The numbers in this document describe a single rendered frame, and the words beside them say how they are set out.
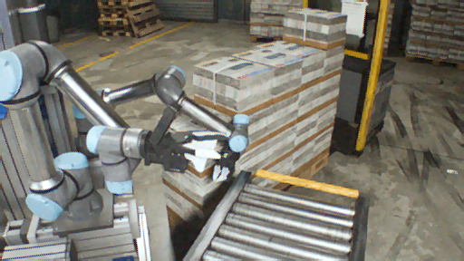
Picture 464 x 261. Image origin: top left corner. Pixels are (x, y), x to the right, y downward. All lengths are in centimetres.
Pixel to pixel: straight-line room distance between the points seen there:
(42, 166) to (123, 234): 46
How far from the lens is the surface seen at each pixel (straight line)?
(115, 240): 137
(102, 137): 88
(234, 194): 134
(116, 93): 169
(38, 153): 104
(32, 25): 130
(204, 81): 193
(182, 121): 182
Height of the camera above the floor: 164
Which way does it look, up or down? 29 degrees down
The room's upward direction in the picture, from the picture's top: straight up
